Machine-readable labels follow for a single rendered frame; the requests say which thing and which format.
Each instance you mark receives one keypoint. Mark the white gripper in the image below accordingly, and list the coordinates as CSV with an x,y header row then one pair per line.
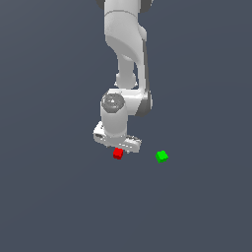
x,y
111,140

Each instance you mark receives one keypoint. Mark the green cube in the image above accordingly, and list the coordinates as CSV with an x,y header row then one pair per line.
x,y
161,156

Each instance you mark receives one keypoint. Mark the red cube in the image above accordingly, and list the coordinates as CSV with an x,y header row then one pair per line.
x,y
117,153

